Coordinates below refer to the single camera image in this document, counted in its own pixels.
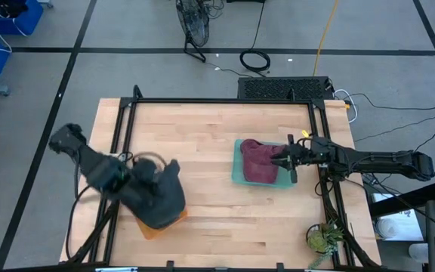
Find black gear in bin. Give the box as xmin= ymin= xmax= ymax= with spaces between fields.
xmin=0 ymin=0 xmax=29 ymax=19

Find coiled black floor cable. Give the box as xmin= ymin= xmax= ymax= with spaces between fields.
xmin=239 ymin=0 xmax=272 ymax=73

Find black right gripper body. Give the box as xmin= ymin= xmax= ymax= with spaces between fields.
xmin=283 ymin=134 xmax=334 ymax=185

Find dark gray baseball cap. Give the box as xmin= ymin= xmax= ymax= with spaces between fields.
xmin=117 ymin=157 xmax=187 ymax=230

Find yellow power cable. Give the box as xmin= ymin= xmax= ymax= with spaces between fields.
xmin=312 ymin=0 xmax=340 ymax=76

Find small green potted plant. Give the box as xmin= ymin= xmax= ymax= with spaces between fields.
xmin=305 ymin=221 xmax=345 ymax=270

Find long black floor cable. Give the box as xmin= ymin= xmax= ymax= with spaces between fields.
xmin=353 ymin=115 xmax=435 ymax=144
xmin=344 ymin=92 xmax=435 ymax=111

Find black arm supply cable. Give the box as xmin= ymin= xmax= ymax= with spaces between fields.
xmin=65 ymin=162 xmax=105 ymax=261

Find black floor fan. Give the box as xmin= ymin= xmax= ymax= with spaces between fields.
xmin=174 ymin=0 xmax=211 ymax=63

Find large blue plastic bin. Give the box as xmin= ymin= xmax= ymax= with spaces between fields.
xmin=0 ymin=0 xmax=45 ymax=36

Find maroon baseball cap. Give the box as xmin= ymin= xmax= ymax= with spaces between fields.
xmin=239 ymin=138 xmax=287 ymax=185

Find teal translucent plastic bin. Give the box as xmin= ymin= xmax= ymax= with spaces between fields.
xmin=231 ymin=138 xmax=296 ymax=190

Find black gripper loop cable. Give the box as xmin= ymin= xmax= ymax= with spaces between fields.
xmin=131 ymin=151 xmax=168 ymax=171

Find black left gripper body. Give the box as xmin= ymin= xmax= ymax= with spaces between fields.
xmin=96 ymin=155 xmax=135 ymax=197

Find white roll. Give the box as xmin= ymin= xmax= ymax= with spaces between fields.
xmin=375 ymin=218 xmax=400 ymax=240

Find black perforated computer case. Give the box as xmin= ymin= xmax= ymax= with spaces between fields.
xmin=237 ymin=76 xmax=335 ymax=101

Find black aluminium table frame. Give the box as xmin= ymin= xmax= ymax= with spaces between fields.
xmin=66 ymin=85 xmax=381 ymax=270

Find tangled black cables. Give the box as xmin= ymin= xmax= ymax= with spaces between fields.
xmin=204 ymin=0 xmax=226 ymax=20

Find black floor beam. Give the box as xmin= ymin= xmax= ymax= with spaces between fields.
xmin=368 ymin=181 xmax=435 ymax=218

